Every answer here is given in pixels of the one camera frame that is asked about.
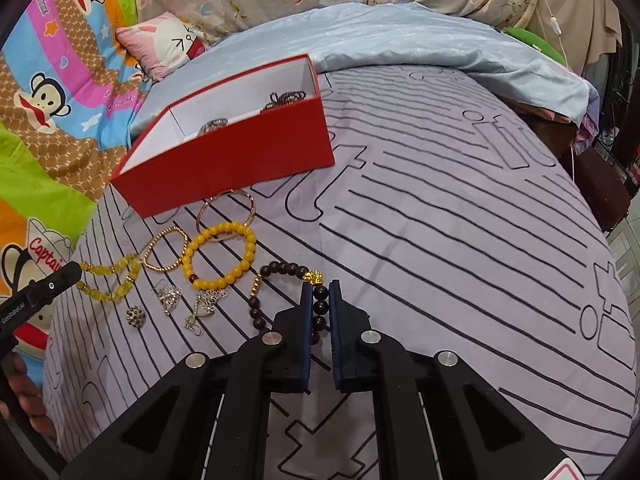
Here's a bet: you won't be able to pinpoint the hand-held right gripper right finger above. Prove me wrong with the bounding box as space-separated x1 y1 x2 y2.
327 279 573 480

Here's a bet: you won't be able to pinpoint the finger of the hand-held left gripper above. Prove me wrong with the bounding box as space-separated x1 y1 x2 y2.
0 261 84 347

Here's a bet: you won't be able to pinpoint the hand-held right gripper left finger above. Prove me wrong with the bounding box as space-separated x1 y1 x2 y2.
59 281 314 480

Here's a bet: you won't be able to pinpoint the yellow crystal bracelet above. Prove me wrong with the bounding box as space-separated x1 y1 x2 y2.
77 255 143 304

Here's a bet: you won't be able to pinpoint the dark brown bead bracelet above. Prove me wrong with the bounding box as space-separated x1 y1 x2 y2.
248 260 333 348

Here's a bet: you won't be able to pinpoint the silver and gold pendant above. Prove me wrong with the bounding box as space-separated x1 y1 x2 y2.
182 287 231 337

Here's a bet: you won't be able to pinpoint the silver chain earrings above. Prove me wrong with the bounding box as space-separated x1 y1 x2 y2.
152 280 183 314

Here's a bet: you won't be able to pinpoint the thin gold beaded bracelet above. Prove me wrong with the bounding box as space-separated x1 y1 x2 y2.
141 227 190 275

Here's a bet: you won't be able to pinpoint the yellow round bead bracelet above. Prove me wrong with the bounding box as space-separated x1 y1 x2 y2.
181 221 258 293

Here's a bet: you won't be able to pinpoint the rose gold bangle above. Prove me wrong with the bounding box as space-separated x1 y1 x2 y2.
196 189 259 244

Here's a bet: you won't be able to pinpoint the red cardboard box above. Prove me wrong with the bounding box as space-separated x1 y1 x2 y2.
109 53 336 218

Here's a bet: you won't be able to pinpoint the person's left hand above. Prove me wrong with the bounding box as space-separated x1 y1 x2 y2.
0 354 57 439

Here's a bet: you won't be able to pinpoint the cartoon monkey blanket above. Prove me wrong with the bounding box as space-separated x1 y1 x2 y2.
0 0 151 401

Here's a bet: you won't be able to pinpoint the pink rabbit pillow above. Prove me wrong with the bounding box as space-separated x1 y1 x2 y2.
115 11 209 84

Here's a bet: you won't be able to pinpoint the dark wooden furniture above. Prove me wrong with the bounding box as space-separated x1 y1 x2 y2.
519 104 627 234

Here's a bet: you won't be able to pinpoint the light blue pillow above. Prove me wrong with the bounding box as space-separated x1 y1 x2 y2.
131 1 592 142

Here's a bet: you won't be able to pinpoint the green plush cushion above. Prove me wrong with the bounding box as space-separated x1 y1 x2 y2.
502 25 569 67

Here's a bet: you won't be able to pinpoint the beige curtain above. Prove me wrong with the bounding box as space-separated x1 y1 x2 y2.
527 0 623 78

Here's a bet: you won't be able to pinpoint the garnet bead necklace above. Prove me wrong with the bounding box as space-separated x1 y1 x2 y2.
259 89 307 114

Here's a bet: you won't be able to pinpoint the white cable with switch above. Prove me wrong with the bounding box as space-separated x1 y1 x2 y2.
536 0 569 63

